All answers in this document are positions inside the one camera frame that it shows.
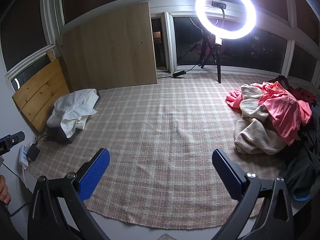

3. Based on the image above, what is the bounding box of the person's left hand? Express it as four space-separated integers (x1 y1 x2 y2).
0 175 12 204

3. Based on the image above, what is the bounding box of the pink shirt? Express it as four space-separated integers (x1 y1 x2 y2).
226 82 312 146

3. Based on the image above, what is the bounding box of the white cloth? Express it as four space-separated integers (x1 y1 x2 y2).
47 89 99 138

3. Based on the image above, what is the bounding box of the plaid rug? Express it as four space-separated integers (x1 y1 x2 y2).
26 71 300 230

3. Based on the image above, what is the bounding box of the small wooden plank board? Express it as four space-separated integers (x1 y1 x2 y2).
12 50 72 133

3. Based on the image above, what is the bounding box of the white power strip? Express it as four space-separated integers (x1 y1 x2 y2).
19 144 30 168

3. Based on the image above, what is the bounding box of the black plug adapter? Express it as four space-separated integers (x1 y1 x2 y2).
27 144 40 161

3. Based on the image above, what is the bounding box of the dark grey garment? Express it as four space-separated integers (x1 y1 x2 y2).
280 110 320 198

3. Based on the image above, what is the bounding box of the ring light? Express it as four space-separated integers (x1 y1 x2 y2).
195 0 257 40

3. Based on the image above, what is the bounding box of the black tripod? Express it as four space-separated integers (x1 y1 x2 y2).
200 31 223 83

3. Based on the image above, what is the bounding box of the white window frame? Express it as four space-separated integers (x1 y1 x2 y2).
0 0 320 90

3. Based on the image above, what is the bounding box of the blue fabric item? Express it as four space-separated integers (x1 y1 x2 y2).
294 192 312 202

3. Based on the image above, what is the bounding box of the black phone holder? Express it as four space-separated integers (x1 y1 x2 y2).
211 0 227 34

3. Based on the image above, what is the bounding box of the beige knit sweater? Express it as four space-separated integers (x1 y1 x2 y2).
234 84 300 155

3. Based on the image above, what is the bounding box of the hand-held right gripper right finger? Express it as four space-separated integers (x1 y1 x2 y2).
211 149 294 240

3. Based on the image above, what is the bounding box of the dark box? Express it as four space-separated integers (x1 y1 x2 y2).
46 90 101 145

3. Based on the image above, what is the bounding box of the black power brick cable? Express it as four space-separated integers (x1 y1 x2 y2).
156 64 202 78

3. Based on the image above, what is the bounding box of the large wooden board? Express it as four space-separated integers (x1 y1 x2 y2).
60 2 158 92

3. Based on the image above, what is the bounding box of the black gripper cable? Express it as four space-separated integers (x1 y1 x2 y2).
1 162 28 188

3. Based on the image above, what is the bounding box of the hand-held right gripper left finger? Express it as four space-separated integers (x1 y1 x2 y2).
27 148 112 240

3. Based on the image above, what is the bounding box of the dark red garment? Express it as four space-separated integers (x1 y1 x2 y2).
267 75 317 105

